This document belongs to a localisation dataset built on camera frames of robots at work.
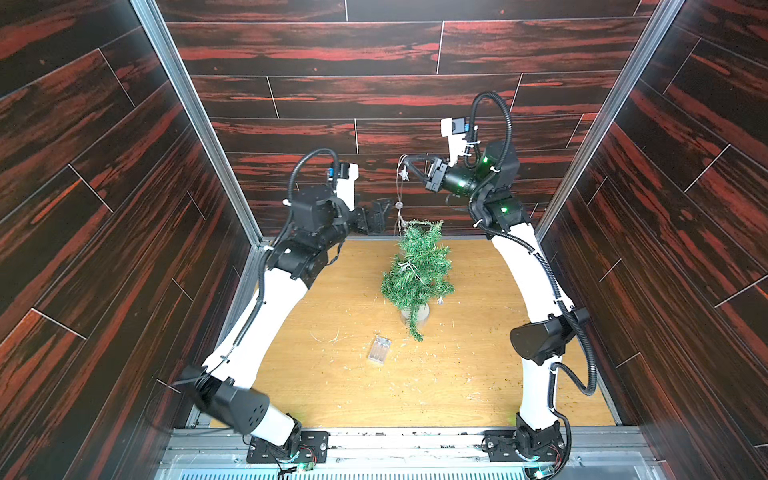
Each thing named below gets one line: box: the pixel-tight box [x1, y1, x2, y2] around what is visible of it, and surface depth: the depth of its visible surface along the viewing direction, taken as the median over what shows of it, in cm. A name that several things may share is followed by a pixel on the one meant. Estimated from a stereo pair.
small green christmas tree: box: [380, 220, 455, 342], surface depth 77 cm
